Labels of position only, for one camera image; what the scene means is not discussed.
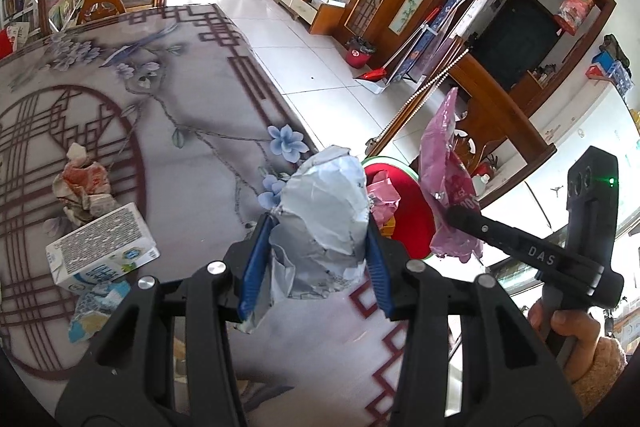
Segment blue cardboard box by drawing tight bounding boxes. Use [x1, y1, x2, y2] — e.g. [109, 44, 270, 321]
[585, 52, 636, 98]

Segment printed floral tablecloth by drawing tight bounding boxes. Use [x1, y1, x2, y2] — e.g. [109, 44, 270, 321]
[0, 4, 416, 427]

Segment person's right hand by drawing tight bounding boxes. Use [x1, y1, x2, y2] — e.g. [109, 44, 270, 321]
[527, 297, 606, 383]

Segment white milk carton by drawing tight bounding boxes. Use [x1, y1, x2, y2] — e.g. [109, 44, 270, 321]
[46, 202, 161, 293]

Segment long handled broom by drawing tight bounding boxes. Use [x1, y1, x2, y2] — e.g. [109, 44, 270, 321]
[385, 7, 443, 80]

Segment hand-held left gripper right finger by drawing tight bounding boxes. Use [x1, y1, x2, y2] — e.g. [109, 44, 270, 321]
[362, 219, 586, 427]

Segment red plastic basin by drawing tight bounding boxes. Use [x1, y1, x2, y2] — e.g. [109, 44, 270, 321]
[361, 155, 441, 260]

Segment white paper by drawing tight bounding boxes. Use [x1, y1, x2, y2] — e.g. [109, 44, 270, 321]
[240, 146, 372, 335]

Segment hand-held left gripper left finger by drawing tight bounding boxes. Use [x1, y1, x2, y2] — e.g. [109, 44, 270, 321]
[55, 214, 273, 427]

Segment red cylindrical box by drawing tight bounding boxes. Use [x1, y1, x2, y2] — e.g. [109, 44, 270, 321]
[556, 0, 596, 36]

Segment torn blue white wrapper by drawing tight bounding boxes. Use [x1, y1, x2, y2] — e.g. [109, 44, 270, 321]
[67, 279, 132, 343]

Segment red floor waste bin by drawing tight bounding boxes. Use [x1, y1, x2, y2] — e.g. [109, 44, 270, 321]
[345, 36, 377, 68]

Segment dark entrance door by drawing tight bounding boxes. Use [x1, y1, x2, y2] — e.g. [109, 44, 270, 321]
[472, 0, 563, 92]

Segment carved wooden chair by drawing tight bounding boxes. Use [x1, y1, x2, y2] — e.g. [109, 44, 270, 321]
[365, 37, 558, 208]

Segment crumpled floral tissue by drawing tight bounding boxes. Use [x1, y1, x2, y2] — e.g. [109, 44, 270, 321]
[52, 143, 116, 225]

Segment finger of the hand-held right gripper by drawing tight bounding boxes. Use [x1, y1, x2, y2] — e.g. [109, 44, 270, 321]
[444, 206, 570, 271]

